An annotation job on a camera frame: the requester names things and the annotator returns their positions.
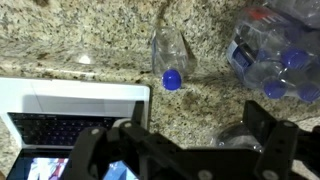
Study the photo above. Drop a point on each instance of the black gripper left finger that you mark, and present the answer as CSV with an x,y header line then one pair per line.
x,y
100,150

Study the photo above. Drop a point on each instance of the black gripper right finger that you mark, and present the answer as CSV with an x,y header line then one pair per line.
x,y
286,150

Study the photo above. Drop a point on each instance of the wrapped pack of water bottles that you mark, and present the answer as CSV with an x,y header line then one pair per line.
x,y
266,43

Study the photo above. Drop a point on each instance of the clear water bottle blue cap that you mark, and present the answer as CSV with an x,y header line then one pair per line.
x,y
170,53

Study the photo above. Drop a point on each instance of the silver open laptop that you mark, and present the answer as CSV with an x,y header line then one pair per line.
x,y
50,96

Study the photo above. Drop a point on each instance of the crumpled clear plastic wrap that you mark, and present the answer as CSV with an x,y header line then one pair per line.
x,y
233,138

